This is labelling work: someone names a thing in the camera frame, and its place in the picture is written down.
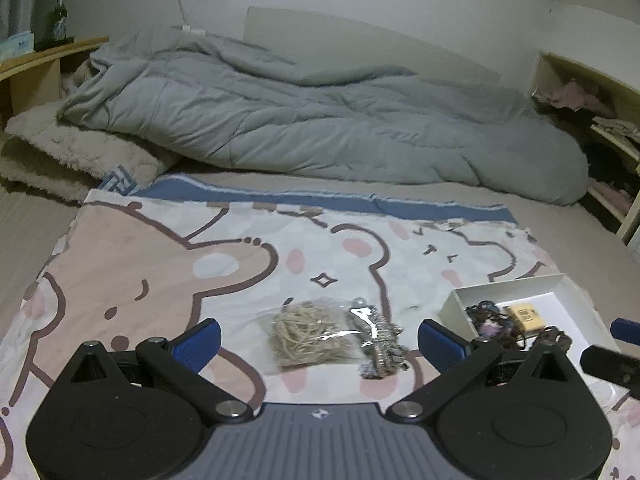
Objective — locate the white cardboard box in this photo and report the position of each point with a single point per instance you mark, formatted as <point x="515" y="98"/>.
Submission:
<point x="550" y="295"/>

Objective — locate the grey curtain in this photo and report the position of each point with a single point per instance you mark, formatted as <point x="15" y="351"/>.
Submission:
<point x="22" y="5"/>

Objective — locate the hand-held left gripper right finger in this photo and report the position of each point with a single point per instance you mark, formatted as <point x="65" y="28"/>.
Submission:
<point x="440" y="344"/>

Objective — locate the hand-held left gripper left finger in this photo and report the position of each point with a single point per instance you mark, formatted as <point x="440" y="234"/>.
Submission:
<point x="199" y="344"/>

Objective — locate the white charger plug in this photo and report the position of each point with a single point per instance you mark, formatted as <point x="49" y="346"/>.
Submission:
<point x="194" y="30"/>

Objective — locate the grey duvet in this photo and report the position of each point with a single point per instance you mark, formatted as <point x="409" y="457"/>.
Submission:
<point x="325" y="125"/>

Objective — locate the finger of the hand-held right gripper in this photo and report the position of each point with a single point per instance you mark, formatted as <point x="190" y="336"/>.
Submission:
<point x="627" y="329"/>
<point x="612" y="366"/>

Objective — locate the light tissue box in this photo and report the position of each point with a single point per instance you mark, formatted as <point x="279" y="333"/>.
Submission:
<point x="17" y="46"/>

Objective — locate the small gold box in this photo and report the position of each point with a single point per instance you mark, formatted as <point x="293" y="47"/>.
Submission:
<point x="525" y="317"/>

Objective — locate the pink crumpled clothes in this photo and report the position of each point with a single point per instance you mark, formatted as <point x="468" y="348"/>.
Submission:
<point x="575" y="96"/>

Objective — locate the green glass bottle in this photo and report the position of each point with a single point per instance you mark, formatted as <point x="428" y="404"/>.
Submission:
<point x="59" y="20"/>

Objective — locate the wooden bedside shelf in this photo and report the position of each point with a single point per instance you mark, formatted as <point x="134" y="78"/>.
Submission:
<point x="40" y="70"/>

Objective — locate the cream open shelf unit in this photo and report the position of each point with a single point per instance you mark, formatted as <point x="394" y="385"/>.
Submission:
<point x="550" y="67"/>

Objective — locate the bear printed blanket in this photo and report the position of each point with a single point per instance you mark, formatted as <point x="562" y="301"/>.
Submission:
<point x="150" y="270"/>

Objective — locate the bag of beige rubber bands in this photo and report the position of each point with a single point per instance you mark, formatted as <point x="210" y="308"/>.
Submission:
<point x="305" y="332"/>

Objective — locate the dark clothes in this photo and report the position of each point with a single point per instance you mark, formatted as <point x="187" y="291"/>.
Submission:
<point x="612" y="160"/>

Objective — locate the beige fluffy blanket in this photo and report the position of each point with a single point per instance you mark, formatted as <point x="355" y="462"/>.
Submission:
<point x="75" y="155"/>

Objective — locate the folded patterned cloth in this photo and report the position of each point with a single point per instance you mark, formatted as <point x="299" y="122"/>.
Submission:
<point x="617" y="129"/>

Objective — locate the pink folded cloth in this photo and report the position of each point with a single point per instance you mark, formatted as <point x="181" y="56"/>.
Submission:
<point x="612" y="195"/>

